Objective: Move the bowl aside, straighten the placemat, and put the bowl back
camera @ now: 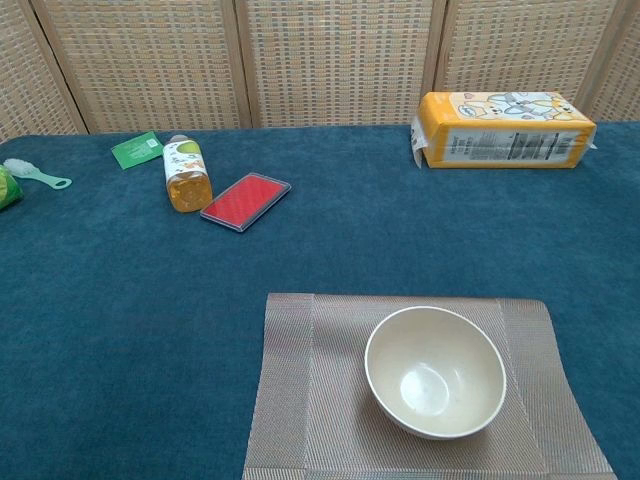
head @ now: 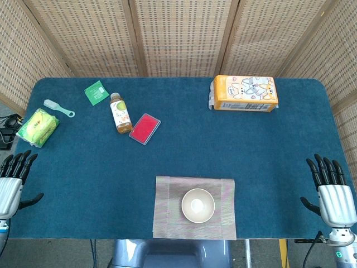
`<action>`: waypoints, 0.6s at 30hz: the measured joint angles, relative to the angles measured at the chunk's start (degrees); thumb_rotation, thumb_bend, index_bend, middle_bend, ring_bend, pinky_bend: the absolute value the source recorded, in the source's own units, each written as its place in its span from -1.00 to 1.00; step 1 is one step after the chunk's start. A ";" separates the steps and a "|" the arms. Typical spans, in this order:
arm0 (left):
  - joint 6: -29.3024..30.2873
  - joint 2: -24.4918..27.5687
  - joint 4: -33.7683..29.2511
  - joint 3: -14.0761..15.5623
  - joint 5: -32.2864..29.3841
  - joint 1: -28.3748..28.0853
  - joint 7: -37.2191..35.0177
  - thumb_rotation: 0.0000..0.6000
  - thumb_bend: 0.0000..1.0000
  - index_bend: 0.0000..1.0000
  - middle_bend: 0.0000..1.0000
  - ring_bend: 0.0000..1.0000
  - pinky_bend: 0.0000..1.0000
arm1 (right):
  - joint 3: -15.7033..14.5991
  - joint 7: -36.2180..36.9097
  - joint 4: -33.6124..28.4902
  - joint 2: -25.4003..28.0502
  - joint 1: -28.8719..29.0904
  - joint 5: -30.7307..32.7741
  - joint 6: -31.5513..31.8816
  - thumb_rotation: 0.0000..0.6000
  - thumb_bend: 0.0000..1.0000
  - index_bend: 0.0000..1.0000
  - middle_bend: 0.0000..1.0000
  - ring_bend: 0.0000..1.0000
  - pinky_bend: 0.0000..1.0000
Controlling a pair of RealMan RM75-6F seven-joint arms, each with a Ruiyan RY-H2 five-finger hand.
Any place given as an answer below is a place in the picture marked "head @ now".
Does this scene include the orange cartoon tissue pack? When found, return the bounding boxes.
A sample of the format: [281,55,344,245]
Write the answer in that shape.
[208,74,279,112]

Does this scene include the blue felt table cover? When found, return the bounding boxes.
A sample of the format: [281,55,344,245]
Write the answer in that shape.
[5,77,353,240]

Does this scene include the red pad clear case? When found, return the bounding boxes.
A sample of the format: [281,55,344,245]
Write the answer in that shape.
[128,112,162,146]

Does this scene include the black cable under table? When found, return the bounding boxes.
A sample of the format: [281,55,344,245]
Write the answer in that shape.
[89,239,97,268]

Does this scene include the black devices on floor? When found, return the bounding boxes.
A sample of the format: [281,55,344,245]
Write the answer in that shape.
[0,113,25,151]

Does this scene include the woven bamboo folding screen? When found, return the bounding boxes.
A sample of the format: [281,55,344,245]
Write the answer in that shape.
[0,0,357,179]

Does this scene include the amber juice bottle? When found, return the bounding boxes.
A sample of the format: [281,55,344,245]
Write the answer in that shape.
[109,92,133,133]

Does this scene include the grey-blue robot torso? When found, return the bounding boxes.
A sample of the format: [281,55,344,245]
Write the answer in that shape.
[107,239,233,268]

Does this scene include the green yellow tissue pack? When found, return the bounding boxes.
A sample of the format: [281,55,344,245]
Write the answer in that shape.
[16,108,60,149]

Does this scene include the white bowl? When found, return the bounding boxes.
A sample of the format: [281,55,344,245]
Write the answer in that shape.
[181,188,216,224]

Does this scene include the beige woven placemat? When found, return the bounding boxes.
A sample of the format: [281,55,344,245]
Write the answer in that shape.
[152,175,238,240]

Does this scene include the green square sachet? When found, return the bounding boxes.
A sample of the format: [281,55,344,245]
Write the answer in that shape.
[84,80,110,107]

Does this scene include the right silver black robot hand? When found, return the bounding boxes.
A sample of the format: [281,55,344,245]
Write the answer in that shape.
[300,153,357,228]

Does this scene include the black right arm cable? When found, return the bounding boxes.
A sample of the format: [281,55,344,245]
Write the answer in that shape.
[302,231,325,268]

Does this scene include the mint green brush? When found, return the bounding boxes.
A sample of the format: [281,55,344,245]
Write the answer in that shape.
[43,99,76,118]

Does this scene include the white metal table leg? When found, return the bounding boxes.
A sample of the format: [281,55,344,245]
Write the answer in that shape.
[244,239,252,268]

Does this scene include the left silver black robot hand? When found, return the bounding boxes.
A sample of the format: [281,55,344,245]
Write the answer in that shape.
[0,150,45,220]

